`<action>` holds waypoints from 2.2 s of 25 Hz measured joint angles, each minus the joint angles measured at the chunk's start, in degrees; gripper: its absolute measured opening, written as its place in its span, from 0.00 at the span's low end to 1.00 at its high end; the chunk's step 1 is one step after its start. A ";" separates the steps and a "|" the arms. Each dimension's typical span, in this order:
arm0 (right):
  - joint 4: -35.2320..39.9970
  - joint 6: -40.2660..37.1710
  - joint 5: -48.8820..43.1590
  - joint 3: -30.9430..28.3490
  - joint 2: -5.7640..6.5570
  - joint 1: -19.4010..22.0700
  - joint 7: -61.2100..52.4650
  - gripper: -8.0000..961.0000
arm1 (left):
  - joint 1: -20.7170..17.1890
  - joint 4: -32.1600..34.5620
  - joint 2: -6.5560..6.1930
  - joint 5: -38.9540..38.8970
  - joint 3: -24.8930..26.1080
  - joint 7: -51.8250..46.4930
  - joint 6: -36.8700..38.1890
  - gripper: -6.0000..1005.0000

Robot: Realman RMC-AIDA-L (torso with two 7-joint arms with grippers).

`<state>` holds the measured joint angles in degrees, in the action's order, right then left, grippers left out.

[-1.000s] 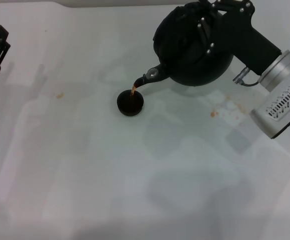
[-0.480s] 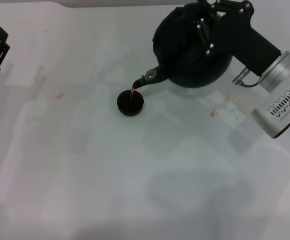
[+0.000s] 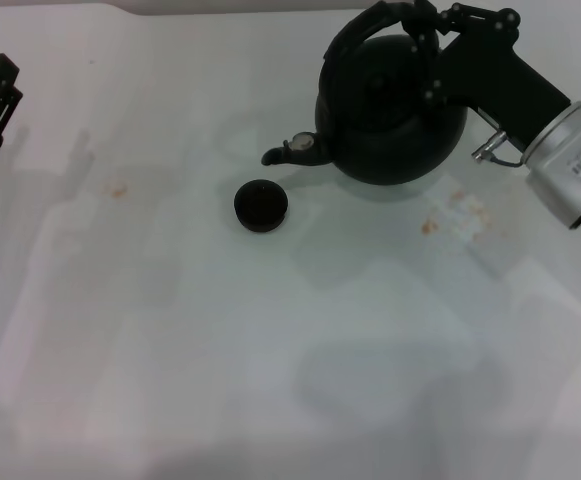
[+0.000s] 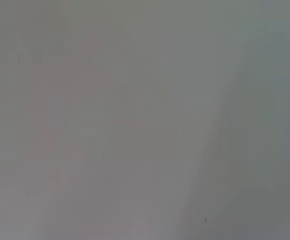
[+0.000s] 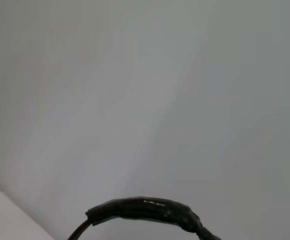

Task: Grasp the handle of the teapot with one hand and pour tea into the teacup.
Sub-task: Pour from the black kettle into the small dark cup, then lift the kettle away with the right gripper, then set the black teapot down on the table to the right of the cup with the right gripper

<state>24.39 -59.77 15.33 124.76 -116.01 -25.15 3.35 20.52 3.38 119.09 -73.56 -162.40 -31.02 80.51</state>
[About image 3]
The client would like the small black teacup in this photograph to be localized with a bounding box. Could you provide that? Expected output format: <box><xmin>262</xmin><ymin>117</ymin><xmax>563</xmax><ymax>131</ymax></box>
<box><xmin>232</xmin><ymin>177</ymin><xmax>290</xmax><ymax>234</ymax></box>

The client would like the thin right wrist cable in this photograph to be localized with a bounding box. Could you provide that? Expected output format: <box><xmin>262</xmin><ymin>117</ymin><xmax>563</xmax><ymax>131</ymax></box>
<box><xmin>471</xmin><ymin>130</ymin><xmax>527</xmax><ymax>167</ymax></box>

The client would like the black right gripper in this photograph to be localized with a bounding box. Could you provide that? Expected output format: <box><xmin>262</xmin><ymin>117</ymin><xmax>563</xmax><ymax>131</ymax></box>
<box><xmin>409</xmin><ymin>1</ymin><xmax>572</xmax><ymax>150</ymax></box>

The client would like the black round teapot with handle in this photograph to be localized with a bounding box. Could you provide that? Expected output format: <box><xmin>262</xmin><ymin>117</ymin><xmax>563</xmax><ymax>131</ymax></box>
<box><xmin>260</xmin><ymin>0</ymin><xmax>470</xmax><ymax>187</ymax></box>

